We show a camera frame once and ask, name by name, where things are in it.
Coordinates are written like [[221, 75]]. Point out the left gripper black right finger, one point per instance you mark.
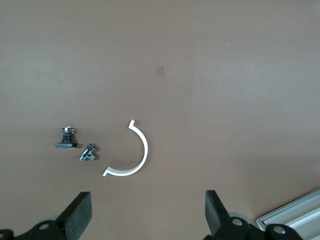
[[215, 212]]

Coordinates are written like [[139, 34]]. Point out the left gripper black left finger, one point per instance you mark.
[[77, 212]]

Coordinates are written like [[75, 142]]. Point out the white drawer cabinet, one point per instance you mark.
[[287, 210]]

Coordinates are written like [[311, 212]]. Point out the small silver metal fitting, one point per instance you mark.
[[88, 153]]

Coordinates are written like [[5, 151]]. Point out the black knob with screw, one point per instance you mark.
[[65, 144]]

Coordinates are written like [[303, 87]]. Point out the white half-round clamp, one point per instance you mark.
[[145, 150]]

